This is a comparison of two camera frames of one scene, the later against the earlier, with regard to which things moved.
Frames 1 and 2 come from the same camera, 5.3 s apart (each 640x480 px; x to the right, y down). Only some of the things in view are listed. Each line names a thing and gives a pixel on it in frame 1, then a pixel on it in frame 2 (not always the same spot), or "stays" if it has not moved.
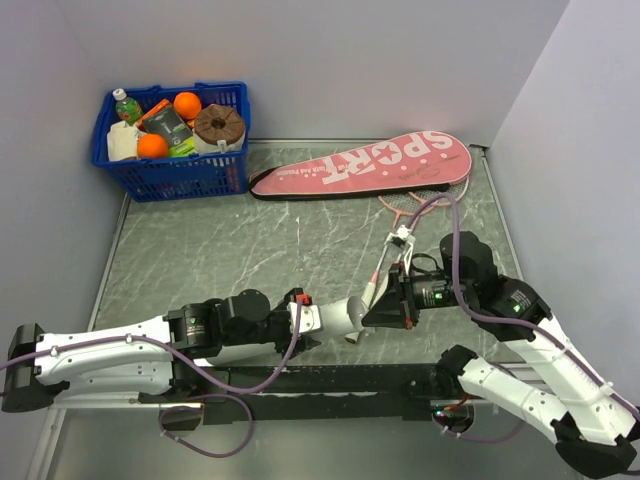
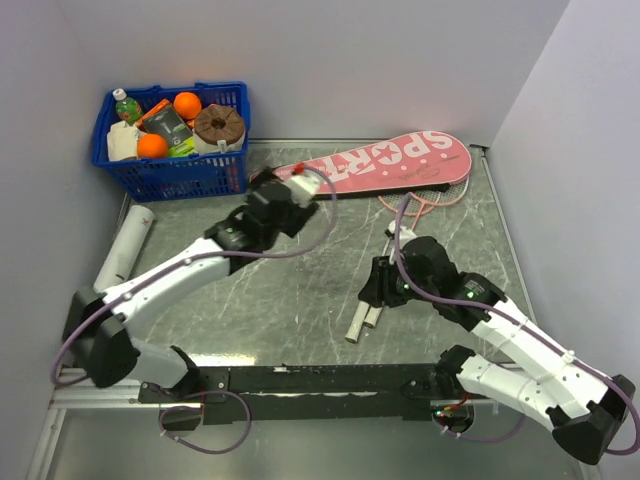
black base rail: x=310 y=394 stays
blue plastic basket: x=191 y=176 stays
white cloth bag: x=122 y=140 stays
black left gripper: x=302 y=344 -> x=298 y=217
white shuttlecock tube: x=356 y=310 -> x=125 y=248
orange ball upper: x=187 y=105 stays
